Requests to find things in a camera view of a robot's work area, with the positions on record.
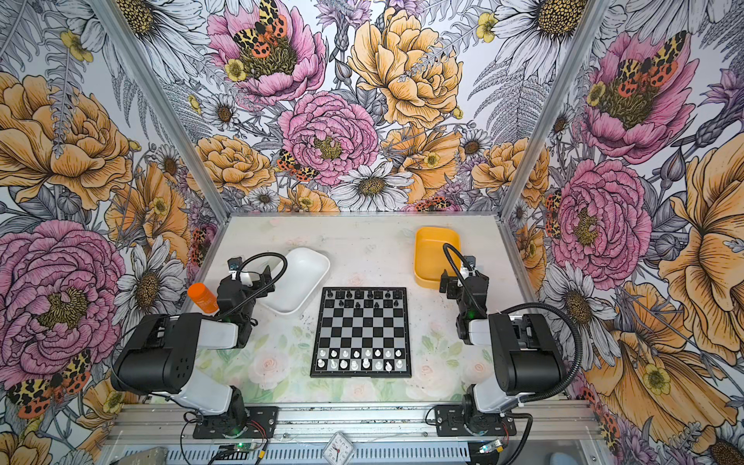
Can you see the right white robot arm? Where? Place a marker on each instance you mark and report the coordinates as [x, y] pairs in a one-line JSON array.
[[524, 356]]

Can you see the black and silver chessboard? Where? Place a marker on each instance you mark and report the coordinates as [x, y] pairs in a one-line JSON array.
[[362, 332]]

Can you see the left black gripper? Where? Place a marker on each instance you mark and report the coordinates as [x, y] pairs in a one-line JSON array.
[[260, 285]]

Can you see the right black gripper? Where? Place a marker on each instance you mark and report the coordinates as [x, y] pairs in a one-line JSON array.
[[452, 283]]

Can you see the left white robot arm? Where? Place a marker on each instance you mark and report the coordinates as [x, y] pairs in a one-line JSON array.
[[159, 358]]

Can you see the small white clock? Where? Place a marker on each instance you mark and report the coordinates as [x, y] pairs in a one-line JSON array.
[[339, 450]]

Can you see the yellow plastic tray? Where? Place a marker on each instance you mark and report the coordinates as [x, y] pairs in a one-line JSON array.
[[429, 258]]

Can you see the aluminium front rail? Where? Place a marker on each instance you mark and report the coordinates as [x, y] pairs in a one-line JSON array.
[[164, 424]]

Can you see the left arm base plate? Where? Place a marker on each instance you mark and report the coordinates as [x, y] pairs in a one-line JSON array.
[[260, 423]]

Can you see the white plastic tray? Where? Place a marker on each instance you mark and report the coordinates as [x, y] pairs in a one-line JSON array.
[[307, 270]]

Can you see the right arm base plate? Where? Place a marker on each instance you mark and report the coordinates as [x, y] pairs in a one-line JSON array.
[[452, 421]]

